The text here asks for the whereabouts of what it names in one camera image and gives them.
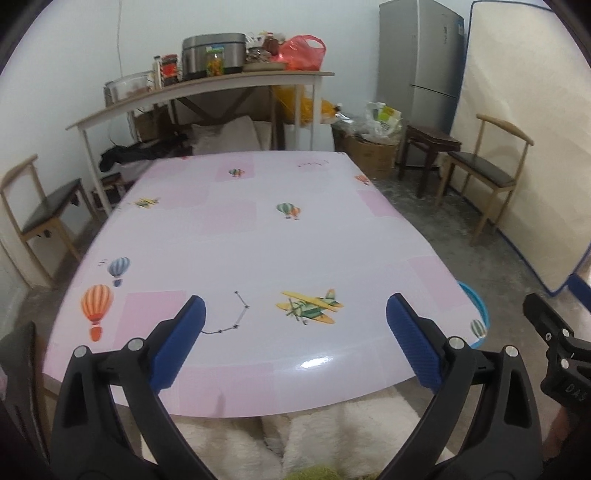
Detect glass pot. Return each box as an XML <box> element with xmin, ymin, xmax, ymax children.
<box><xmin>103</xmin><ymin>71</ymin><xmax>155</xmax><ymax>108</ymax></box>

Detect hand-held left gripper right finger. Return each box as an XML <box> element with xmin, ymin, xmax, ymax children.
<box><xmin>385</xmin><ymin>292</ymin><xmax>542</xmax><ymax>480</ymax></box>

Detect silver rice cooker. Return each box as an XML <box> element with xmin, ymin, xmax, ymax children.
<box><xmin>181</xmin><ymin>32</ymin><xmax>246</xmax><ymax>80</ymax></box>

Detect wooden chair with black seat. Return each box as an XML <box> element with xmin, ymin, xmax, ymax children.
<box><xmin>436</xmin><ymin>114</ymin><xmax>534</xmax><ymax>246</ymax></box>
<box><xmin>0</xmin><ymin>154</ymin><xmax>95</xmax><ymax>289</ymax></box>

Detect silver refrigerator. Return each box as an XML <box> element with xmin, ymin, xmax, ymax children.
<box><xmin>378</xmin><ymin>0</ymin><xmax>465</xmax><ymax>130</ymax></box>

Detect blue plastic mesh basket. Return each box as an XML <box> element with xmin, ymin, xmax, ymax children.
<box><xmin>457</xmin><ymin>281</ymin><xmax>490</xmax><ymax>349</ymax></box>

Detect large cardboard box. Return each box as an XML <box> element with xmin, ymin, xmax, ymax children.
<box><xmin>344</xmin><ymin>134</ymin><xmax>400</xmax><ymax>181</ymax></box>

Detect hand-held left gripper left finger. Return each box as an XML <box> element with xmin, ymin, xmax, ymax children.
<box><xmin>50</xmin><ymin>294</ymin><xmax>208</xmax><ymax>480</ymax></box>

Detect beige cushion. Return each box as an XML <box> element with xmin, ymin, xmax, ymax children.
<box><xmin>190</xmin><ymin>115</ymin><xmax>273</xmax><ymax>155</ymax></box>

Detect pink printed tablecloth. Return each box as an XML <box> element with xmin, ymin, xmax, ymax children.
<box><xmin>42</xmin><ymin>150</ymin><xmax>485</xmax><ymax>418</ymax></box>

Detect small brown cardboard box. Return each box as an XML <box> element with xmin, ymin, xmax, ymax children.
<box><xmin>136</xmin><ymin>111</ymin><xmax>162</xmax><ymax>141</ymax></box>

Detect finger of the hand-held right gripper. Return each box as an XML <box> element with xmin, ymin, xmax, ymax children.
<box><xmin>523</xmin><ymin>293</ymin><xmax>575</xmax><ymax>342</ymax></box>

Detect orange plastic bag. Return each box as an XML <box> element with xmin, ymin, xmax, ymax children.
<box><xmin>274</xmin><ymin>85</ymin><xmax>338</xmax><ymax>125</ymax></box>

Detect yellow green fuzzy cloth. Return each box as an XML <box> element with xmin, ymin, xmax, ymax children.
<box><xmin>286</xmin><ymin>464</ymin><xmax>342</xmax><ymax>480</ymax></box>

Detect person's right forearm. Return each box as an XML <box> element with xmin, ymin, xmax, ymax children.
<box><xmin>545</xmin><ymin>406</ymin><xmax>578</xmax><ymax>462</ymax></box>

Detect white plastic bags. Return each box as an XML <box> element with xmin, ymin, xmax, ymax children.
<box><xmin>335</xmin><ymin>102</ymin><xmax>403</xmax><ymax>144</ymax></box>

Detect white mattress with blue edge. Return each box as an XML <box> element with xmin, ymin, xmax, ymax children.
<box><xmin>450</xmin><ymin>0</ymin><xmax>591</xmax><ymax>296</ymax></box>

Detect red plastic bag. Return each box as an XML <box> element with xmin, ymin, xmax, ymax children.
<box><xmin>277</xmin><ymin>34</ymin><xmax>326</xmax><ymax>71</ymax></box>

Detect black clothes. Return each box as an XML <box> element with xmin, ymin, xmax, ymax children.
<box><xmin>98</xmin><ymin>134</ymin><xmax>192</xmax><ymax>174</ymax></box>

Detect long white side table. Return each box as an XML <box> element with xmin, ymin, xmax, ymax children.
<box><xmin>65</xmin><ymin>70</ymin><xmax>335</xmax><ymax>217</ymax></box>

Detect dark wooden stool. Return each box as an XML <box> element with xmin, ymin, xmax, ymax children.
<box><xmin>398</xmin><ymin>124</ymin><xmax>462</xmax><ymax>198</ymax></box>

